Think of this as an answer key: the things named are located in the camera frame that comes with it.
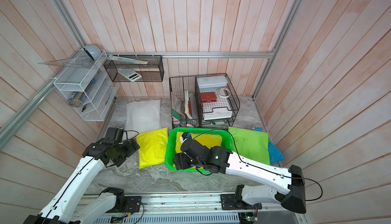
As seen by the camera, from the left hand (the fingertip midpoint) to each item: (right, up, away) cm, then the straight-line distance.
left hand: (134, 153), depth 78 cm
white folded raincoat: (-5, +19, +26) cm, 32 cm away
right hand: (+24, 0, -9) cm, 26 cm away
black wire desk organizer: (+27, +23, +17) cm, 40 cm away
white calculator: (-10, +46, +19) cm, 51 cm away
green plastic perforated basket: (+18, +1, +9) cm, 20 cm away
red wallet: (+40, +31, +12) cm, 52 cm away
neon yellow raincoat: (+7, +1, +12) cm, 14 cm away
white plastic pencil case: (+45, +42, +20) cm, 65 cm away
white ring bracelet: (+52, +35, +19) cm, 65 cm away
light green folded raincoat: (+67, +2, +12) cm, 68 cm away
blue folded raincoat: (+79, -3, +8) cm, 80 cm away
